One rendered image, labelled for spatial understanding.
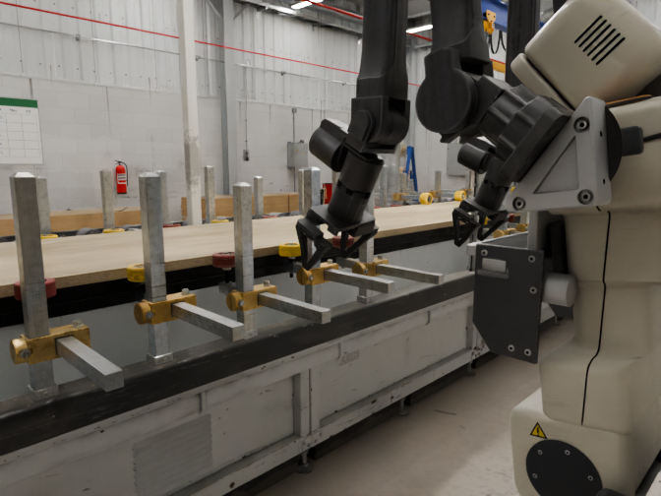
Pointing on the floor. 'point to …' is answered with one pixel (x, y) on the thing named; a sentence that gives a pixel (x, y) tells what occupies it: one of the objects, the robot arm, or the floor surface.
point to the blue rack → (412, 166)
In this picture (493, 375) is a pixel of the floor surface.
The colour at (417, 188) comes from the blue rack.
